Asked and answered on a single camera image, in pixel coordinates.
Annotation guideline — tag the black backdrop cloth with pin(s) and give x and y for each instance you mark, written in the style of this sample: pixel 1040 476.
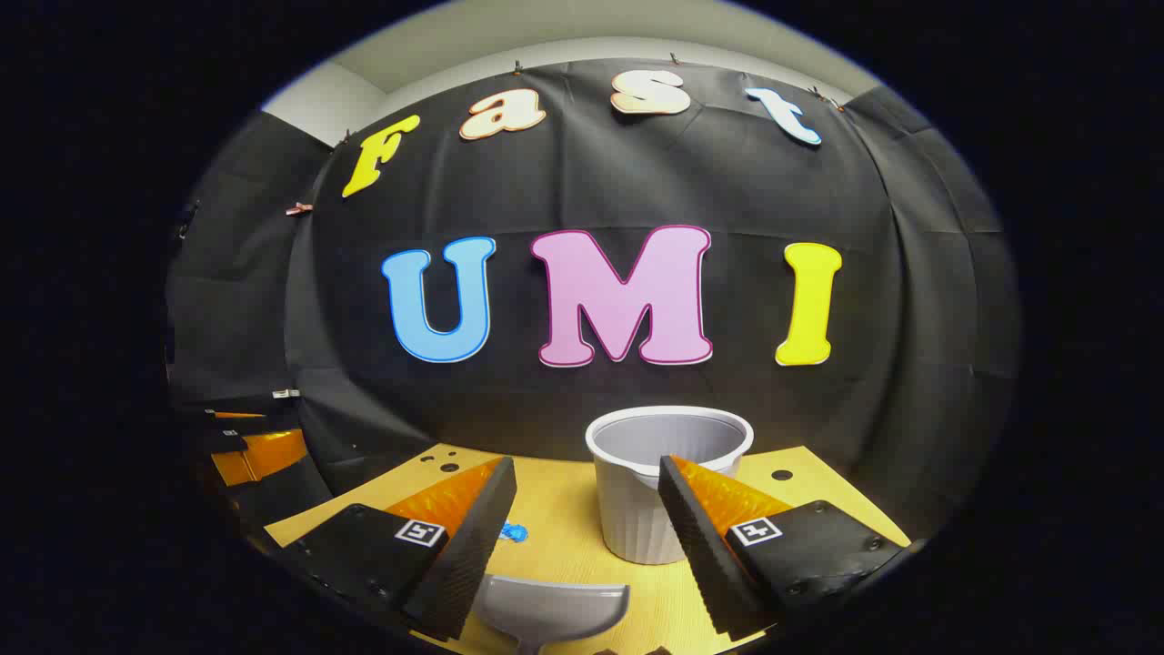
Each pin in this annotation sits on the black backdrop cloth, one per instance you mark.
pixel 582 182

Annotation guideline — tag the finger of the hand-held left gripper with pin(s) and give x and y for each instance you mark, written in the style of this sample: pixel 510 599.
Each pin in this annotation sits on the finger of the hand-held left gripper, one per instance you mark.
pixel 273 496

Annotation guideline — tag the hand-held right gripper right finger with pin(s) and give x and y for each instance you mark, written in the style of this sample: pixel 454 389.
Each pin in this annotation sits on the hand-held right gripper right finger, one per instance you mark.
pixel 700 546

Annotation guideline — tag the yellow wooden desktop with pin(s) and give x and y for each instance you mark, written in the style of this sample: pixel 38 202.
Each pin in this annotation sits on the yellow wooden desktop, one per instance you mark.
pixel 564 537

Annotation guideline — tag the blue paper trash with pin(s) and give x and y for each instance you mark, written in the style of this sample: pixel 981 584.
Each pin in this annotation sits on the blue paper trash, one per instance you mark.
pixel 515 533

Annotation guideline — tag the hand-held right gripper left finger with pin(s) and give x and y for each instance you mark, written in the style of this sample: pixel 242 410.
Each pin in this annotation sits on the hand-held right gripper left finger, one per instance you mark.
pixel 473 546

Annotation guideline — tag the grey plastic dustpan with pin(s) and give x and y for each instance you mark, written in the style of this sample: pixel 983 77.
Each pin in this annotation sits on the grey plastic dustpan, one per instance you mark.
pixel 547 608

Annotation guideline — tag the white ribbed garbage bin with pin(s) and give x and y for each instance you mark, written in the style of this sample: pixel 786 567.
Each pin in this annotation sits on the white ribbed garbage bin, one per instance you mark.
pixel 627 509

